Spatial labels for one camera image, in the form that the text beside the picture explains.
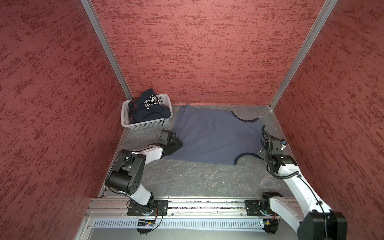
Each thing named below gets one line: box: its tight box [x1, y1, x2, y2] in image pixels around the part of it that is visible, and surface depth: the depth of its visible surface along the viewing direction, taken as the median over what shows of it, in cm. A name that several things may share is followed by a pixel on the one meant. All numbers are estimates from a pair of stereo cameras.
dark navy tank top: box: [128, 88, 172, 124], surface depth 108 cm
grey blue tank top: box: [164, 104, 266, 165], surface depth 106 cm
